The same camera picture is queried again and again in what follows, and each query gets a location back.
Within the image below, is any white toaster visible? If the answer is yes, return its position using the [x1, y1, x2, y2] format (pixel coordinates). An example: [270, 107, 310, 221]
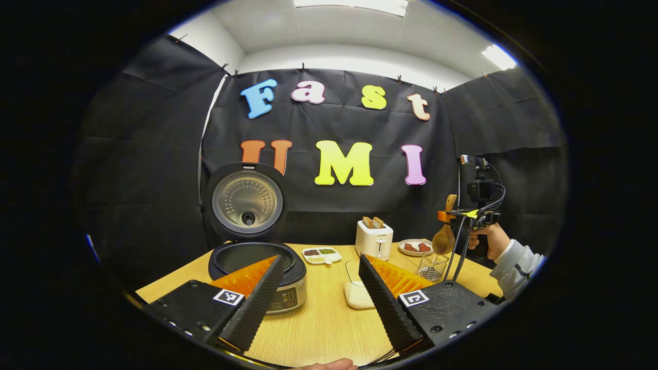
[355, 220, 394, 261]

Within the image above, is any wooden spoon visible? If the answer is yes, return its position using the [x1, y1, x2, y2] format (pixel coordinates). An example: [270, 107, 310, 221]
[432, 194, 458, 256]

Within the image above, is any white divided bean dish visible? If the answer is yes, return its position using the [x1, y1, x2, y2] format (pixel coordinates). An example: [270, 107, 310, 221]
[302, 247, 342, 266]

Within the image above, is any white round plate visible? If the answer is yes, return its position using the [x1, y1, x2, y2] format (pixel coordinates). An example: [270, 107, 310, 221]
[398, 238, 435, 257]

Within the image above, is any black backdrop cloth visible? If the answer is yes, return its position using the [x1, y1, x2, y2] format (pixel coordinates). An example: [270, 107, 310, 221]
[75, 35, 569, 299]

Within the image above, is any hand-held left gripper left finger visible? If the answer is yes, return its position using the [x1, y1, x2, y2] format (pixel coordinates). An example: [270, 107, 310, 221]
[147, 254, 287, 353]

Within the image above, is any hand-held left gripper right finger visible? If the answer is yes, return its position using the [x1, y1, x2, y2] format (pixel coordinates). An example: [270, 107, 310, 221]
[358, 253, 502, 354]

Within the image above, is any long ceiling light panel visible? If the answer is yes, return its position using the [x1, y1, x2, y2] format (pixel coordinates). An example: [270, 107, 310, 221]
[293, 0, 409, 17]

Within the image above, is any dark grey rice cooker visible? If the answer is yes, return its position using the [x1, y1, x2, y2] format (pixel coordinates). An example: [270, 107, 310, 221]
[206, 162, 308, 315]

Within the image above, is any metal wire chopstick holder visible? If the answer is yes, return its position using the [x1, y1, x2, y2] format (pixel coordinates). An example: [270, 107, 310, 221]
[416, 253, 450, 282]

